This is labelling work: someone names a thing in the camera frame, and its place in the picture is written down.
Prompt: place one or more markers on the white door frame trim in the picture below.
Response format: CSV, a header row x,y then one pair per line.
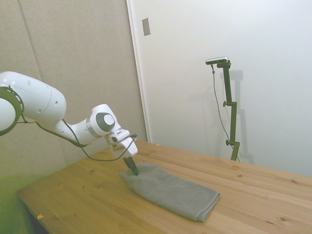
x,y
139,73

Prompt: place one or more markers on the small orange tape scrap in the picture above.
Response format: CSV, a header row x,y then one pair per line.
x,y
40,216

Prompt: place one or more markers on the grey wall switch plate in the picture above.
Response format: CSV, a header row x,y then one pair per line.
x,y
146,26

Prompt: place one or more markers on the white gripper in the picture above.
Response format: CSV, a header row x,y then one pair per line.
x,y
129,147

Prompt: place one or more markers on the silver camera on stand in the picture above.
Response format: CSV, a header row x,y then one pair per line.
x,y
217,59

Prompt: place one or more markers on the dark green camera stand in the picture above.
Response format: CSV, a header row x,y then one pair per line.
x,y
230,102

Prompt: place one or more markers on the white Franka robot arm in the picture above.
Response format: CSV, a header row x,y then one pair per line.
x,y
39,100

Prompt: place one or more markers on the grey terry towel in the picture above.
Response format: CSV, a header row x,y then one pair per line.
x,y
170,192

